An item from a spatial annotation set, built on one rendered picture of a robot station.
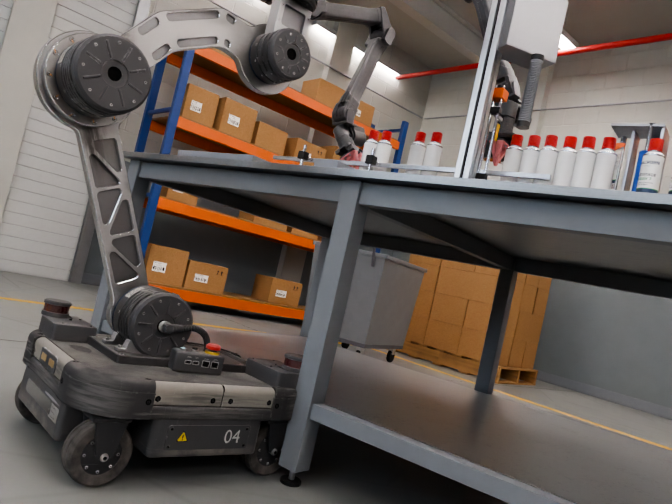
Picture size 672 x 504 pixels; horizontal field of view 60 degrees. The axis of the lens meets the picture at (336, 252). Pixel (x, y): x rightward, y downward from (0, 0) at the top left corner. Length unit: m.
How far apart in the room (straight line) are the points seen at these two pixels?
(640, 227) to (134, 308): 1.13
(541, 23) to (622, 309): 4.75
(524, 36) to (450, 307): 3.90
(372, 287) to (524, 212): 2.91
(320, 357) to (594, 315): 5.12
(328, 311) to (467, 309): 3.92
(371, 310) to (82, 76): 3.09
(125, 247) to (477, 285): 4.09
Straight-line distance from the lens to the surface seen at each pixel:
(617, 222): 1.28
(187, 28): 1.72
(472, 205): 1.38
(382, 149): 2.05
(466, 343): 5.36
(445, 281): 5.54
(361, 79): 2.28
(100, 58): 1.46
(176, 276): 5.37
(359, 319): 4.22
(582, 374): 6.47
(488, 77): 1.79
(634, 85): 7.01
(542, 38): 1.87
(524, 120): 1.75
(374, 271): 4.18
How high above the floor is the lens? 0.54
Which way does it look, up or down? 3 degrees up
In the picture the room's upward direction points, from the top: 13 degrees clockwise
